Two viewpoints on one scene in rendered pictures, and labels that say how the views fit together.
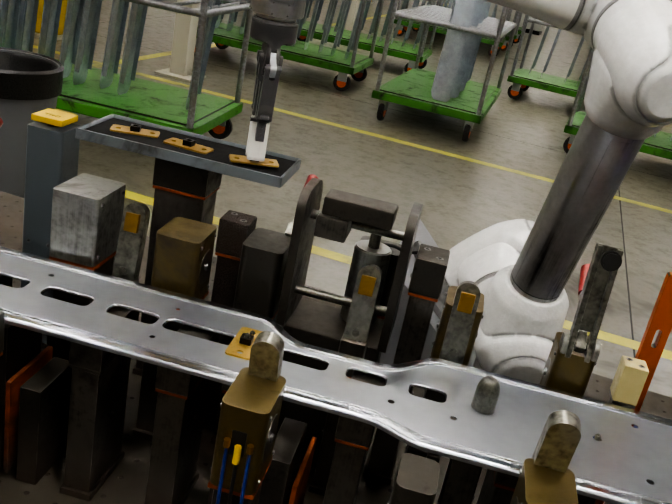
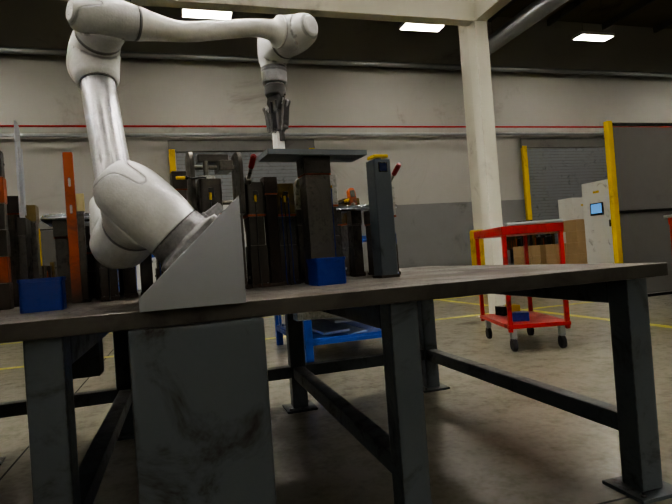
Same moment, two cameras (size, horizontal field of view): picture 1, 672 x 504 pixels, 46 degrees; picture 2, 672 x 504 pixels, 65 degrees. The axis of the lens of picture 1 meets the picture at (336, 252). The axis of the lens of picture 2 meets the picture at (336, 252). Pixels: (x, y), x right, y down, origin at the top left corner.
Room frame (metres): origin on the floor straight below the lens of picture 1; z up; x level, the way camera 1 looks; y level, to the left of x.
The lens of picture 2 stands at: (3.00, -0.59, 0.78)
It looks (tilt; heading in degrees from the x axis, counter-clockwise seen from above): 1 degrees up; 150
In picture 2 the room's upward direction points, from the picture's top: 4 degrees counter-clockwise
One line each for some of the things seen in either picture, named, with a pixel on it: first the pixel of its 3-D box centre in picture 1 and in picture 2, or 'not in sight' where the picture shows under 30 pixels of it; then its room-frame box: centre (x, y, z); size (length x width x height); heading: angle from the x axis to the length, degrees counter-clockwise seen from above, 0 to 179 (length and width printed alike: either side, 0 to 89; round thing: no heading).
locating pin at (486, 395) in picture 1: (485, 397); not in sight; (0.95, -0.24, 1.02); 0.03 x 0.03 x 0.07
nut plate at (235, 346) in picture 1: (246, 340); not in sight; (0.99, 0.10, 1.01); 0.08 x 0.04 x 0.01; 173
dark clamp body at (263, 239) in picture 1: (254, 339); (256, 235); (1.21, 0.11, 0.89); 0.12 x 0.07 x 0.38; 173
